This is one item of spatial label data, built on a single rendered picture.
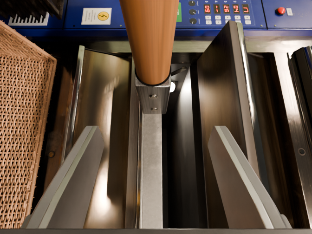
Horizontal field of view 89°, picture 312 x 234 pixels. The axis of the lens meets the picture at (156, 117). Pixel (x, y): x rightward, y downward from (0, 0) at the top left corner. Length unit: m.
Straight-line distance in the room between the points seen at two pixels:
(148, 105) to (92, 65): 0.46
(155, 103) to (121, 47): 0.49
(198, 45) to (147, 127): 0.50
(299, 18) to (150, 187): 0.80
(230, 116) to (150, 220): 0.32
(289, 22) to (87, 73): 0.75
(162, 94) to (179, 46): 0.50
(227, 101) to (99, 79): 0.42
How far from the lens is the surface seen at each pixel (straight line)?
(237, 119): 0.44
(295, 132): 0.68
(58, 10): 0.64
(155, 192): 0.22
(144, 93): 0.15
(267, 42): 0.78
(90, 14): 0.74
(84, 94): 0.58
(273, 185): 0.63
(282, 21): 0.82
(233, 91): 0.46
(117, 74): 0.62
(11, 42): 0.66
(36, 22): 0.80
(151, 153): 0.22
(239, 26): 0.56
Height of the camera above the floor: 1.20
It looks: level
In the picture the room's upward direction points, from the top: 90 degrees clockwise
